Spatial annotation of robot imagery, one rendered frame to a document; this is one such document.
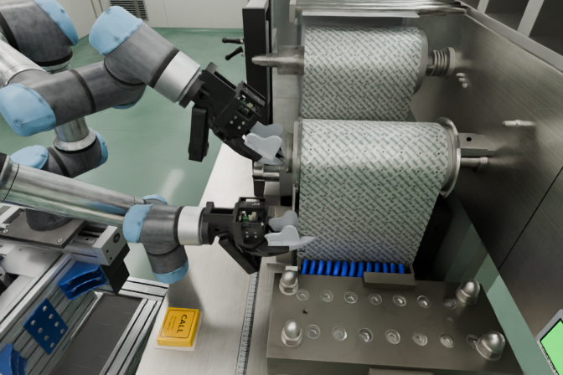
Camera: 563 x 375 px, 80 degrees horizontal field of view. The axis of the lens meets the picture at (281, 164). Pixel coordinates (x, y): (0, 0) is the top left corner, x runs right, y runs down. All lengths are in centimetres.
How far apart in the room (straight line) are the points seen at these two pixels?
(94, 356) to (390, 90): 146
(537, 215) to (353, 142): 27
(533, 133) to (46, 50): 98
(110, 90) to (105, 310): 129
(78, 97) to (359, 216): 51
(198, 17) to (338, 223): 594
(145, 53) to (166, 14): 604
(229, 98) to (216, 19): 580
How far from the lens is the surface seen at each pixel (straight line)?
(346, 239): 68
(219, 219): 63
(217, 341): 78
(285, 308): 66
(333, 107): 77
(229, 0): 623
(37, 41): 97
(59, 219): 125
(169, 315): 81
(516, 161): 61
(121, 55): 56
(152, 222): 68
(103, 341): 170
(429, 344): 67
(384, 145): 57
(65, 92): 61
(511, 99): 63
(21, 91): 60
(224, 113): 55
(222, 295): 83
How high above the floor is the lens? 160
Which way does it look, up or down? 36 degrees down
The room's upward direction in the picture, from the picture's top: straight up
